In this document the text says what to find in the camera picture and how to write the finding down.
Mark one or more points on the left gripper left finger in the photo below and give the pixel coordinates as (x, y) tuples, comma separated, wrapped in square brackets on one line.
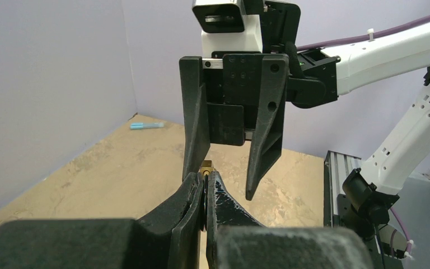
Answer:
[(166, 237)]

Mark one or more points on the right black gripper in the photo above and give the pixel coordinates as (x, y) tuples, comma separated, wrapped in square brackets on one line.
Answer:
[(234, 97)]

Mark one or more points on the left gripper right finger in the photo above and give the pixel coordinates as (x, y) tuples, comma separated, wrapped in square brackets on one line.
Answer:
[(235, 239)]

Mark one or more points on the brass padlock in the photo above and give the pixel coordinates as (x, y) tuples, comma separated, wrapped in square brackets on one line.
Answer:
[(206, 167)]

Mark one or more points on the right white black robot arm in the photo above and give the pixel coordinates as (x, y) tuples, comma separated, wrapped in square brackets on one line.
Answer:
[(395, 65)]

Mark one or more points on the light blue eraser block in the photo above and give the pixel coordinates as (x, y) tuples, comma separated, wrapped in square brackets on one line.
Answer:
[(141, 125)]

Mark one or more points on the aluminium frame rail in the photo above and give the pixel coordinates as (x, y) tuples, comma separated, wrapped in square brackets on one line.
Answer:
[(337, 167)]

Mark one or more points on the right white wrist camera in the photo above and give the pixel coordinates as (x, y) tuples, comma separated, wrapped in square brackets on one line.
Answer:
[(229, 25)]

